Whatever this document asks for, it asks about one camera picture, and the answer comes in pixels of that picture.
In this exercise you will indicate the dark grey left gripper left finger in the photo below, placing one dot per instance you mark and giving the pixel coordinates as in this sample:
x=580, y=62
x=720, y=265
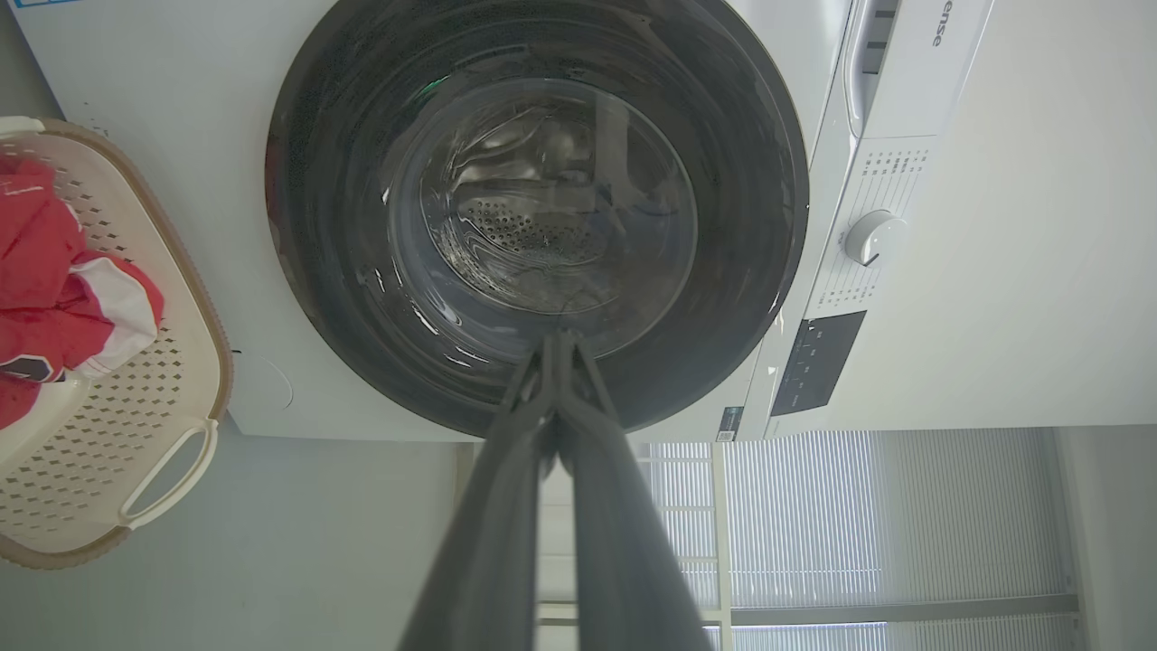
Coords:
x=493, y=542

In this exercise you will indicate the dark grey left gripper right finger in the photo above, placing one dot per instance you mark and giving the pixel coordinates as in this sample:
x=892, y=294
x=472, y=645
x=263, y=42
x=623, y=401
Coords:
x=615, y=542

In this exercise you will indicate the black round washer door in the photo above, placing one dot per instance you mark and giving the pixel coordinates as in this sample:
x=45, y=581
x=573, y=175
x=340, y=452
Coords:
x=316, y=226

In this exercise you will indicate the white front-load washing machine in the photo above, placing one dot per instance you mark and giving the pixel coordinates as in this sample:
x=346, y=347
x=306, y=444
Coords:
x=181, y=90

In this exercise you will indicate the small dark barcode sticker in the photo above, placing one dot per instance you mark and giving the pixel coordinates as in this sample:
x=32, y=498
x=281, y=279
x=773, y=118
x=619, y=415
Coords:
x=729, y=423

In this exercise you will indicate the black washer display panel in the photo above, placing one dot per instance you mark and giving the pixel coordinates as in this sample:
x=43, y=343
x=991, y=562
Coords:
x=816, y=363

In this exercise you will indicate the round white filter cover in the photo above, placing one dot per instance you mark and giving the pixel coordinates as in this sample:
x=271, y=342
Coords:
x=267, y=384

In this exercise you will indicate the steel washer drum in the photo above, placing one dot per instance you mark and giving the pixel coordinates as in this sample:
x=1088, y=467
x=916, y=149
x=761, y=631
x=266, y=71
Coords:
x=533, y=235

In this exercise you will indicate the beige perforated laundry basket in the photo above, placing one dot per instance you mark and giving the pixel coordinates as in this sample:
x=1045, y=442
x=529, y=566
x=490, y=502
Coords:
x=136, y=407

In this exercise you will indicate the white washer dial knob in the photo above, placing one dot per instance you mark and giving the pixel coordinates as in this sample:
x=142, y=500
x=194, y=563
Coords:
x=873, y=237

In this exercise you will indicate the red and white garment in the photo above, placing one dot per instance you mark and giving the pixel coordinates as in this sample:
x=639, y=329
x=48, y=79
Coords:
x=36, y=262

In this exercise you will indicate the white detergent drawer front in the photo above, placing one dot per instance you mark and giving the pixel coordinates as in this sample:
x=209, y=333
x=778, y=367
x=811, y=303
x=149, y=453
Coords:
x=940, y=86

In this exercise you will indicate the blue energy label sticker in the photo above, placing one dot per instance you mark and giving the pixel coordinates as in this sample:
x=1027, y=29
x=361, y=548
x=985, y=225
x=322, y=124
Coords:
x=45, y=3

